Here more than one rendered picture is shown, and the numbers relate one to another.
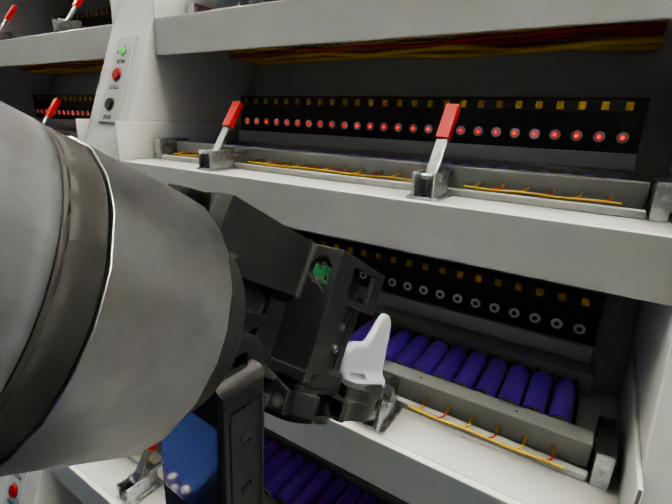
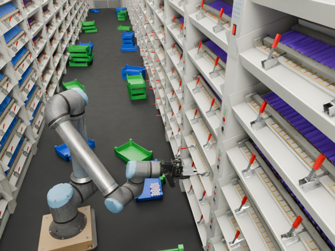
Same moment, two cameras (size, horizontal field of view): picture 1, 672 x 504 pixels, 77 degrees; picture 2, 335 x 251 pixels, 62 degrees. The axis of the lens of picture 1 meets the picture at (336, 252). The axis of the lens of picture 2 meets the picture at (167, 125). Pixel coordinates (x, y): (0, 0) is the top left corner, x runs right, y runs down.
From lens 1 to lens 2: 135 cm
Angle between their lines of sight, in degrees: 57
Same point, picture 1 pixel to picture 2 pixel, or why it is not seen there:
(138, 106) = (186, 100)
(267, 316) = (169, 169)
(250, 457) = (169, 179)
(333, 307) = (173, 170)
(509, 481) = (210, 191)
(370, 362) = (189, 172)
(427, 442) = (207, 183)
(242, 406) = (167, 176)
